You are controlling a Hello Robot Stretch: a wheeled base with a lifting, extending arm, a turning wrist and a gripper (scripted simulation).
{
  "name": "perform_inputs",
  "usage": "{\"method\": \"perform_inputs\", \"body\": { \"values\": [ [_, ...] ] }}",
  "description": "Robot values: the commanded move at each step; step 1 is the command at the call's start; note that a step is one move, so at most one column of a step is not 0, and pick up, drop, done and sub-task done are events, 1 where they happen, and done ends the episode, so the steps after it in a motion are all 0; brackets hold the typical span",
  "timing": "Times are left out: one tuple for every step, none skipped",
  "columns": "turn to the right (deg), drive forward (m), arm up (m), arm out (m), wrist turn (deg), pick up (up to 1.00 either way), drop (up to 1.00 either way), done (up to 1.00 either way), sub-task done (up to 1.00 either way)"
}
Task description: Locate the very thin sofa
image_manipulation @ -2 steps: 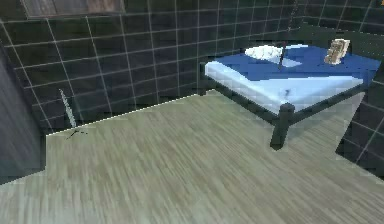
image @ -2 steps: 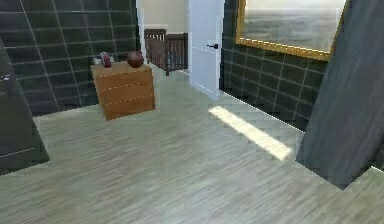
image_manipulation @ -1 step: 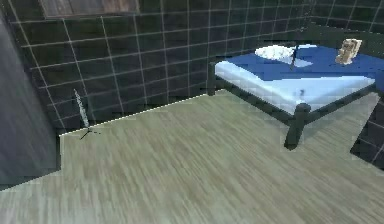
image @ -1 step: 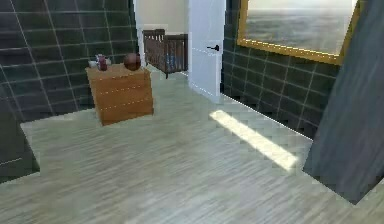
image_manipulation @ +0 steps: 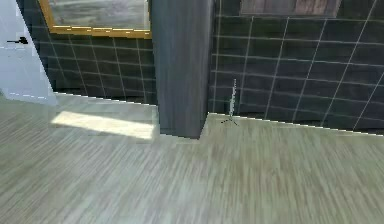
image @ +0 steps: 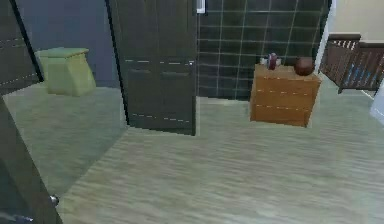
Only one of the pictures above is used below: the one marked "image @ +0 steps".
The dark grey room door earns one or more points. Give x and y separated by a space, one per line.
160 66

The orange wooden chest of drawers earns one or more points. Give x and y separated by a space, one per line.
283 96

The red and white alarm clock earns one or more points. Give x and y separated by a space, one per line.
272 61

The brown ball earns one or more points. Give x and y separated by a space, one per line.
304 66

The green toilet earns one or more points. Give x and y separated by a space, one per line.
66 71

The silver round door knob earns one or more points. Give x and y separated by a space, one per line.
54 200

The dark brown wooden crib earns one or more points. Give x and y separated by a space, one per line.
353 63

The dark door with round knob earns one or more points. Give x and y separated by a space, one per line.
20 160

